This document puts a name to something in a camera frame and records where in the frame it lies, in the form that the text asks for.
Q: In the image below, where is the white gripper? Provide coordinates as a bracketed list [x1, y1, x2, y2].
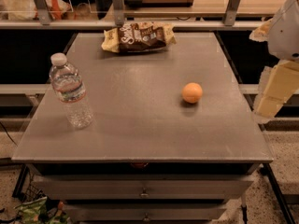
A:
[249, 0, 299, 122]

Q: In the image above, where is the orange fruit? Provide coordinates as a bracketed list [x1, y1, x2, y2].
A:
[181, 83, 203, 104]

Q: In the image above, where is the brown chip bag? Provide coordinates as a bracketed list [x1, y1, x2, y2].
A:
[101, 21, 176, 53]

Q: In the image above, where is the white orange bag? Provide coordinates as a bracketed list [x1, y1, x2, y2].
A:
[6, 0, 71, 21]

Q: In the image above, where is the green chip bag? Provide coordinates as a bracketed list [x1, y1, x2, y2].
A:
[16, 197, 72, 224]

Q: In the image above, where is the upper grey drawer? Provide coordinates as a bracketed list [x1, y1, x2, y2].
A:
[34, 176, 253, 200]

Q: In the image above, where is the grey drawer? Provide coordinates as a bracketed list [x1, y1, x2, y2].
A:
[34, 176, 253, 200]
[63, 203, 226, 222]

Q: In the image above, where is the clear plastic water bottle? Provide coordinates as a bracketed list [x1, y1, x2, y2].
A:
[50, 53, 93, 129]

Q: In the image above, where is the lower grey drawer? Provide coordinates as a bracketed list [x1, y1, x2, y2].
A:
[63, 203, 226, 222]

